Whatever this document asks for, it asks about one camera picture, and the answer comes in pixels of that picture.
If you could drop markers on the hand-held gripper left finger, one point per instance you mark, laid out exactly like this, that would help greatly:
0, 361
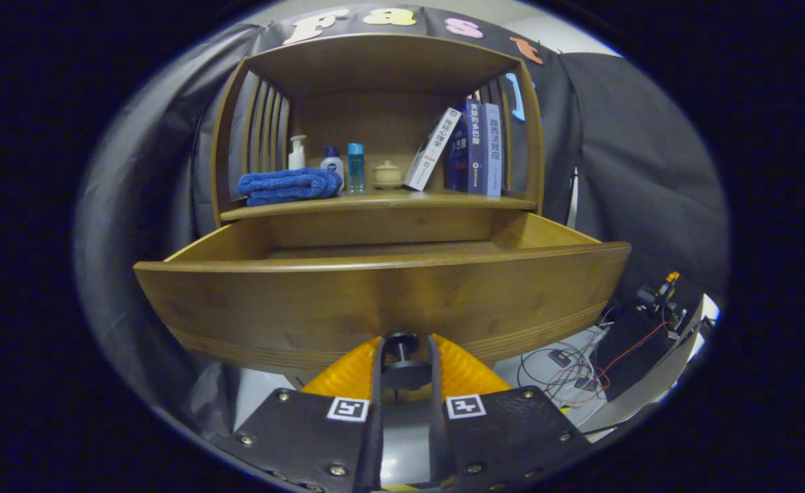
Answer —
373, 445

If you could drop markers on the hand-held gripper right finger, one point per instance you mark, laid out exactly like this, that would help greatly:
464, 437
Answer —
441, 445

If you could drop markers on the black drawer knob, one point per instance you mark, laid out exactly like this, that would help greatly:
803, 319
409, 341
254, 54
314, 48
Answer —
405, 375

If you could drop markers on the wooden drawer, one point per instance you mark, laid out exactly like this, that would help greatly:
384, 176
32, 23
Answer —
306, 308

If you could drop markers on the wooden countertop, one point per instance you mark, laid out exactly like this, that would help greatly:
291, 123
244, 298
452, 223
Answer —
388, 200

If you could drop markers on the wooden cabinet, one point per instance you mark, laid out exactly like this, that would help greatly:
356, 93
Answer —
375, 65

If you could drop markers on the small black module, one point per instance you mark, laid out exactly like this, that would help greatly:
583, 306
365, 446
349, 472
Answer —
558, 357

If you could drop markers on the beige lidded tea cup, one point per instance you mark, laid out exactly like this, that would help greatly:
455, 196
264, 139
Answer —
388, 175

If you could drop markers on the blue folded towel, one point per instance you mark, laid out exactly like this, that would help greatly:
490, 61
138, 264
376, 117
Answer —
286, 185

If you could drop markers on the clear blue bottle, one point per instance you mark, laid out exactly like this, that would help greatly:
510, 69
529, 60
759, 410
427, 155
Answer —
355, 168

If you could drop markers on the white bottle with blue cap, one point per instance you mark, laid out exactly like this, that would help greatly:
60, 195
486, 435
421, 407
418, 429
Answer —
332, 164

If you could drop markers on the white book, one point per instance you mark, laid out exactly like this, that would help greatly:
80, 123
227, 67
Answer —
433, 150

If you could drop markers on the dark blue book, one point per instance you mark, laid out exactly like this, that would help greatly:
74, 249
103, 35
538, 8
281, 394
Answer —
472, 150

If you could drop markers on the white pump bottle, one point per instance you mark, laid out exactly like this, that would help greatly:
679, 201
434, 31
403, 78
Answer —
296, 159

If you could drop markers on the pale grey-blue book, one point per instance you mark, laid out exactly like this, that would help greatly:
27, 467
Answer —
492, 150

